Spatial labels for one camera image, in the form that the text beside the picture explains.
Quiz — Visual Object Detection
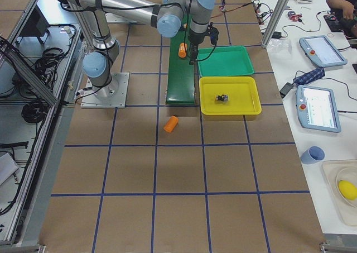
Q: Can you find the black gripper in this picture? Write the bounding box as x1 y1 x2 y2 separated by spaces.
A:
189 23 219 65

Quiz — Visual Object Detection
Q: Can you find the orange cylinder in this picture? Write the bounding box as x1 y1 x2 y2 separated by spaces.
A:
178 42 187 59
163 116 179 133

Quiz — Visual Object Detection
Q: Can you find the yellow push button switch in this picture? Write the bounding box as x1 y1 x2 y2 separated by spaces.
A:
215 94 229 102

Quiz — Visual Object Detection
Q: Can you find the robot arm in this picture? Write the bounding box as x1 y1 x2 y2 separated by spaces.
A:
58 0 219 99

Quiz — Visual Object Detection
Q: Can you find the person forearm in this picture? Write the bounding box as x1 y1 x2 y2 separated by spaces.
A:
326 0 356 20

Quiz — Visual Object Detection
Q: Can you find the green plastic tray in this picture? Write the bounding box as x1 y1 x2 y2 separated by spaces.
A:
197 46 254 77

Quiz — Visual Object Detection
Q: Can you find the green conveyor belt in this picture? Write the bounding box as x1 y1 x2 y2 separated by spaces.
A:
165 16 195 106

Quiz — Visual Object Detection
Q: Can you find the yellow plastic tray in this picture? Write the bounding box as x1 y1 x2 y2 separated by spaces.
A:
199 76 262 116

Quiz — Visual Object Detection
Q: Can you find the black power adapter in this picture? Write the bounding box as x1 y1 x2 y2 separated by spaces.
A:
279 82 293 99

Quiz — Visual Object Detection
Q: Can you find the far teach pendant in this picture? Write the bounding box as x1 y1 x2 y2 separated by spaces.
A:
299 35 348 68

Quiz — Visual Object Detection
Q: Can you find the teach pendant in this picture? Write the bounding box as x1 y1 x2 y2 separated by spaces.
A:
299 35 348 68
296 85 341 133

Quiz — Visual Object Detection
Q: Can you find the blue plaid pouch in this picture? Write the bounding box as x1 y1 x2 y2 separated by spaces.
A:
293 67 325 85

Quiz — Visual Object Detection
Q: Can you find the near teach pendant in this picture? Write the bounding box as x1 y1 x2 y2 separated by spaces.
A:
296 85 341 133

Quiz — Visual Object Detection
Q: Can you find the blue plastic cup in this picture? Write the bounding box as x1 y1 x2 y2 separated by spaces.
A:
300 146 325 164

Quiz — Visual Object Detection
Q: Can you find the white bowl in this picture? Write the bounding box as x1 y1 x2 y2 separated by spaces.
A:
336 167 356 208

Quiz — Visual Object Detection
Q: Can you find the yellow lemon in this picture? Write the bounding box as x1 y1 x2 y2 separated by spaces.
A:
337 180 356 201

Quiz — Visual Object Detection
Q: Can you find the red black power cable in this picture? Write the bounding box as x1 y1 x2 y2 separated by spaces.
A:
209 2 256 21

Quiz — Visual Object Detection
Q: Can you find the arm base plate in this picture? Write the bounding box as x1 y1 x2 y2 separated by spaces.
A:
80 72 130 108

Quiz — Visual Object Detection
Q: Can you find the aluminium frame post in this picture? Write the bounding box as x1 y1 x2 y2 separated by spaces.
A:
262 0 289 49

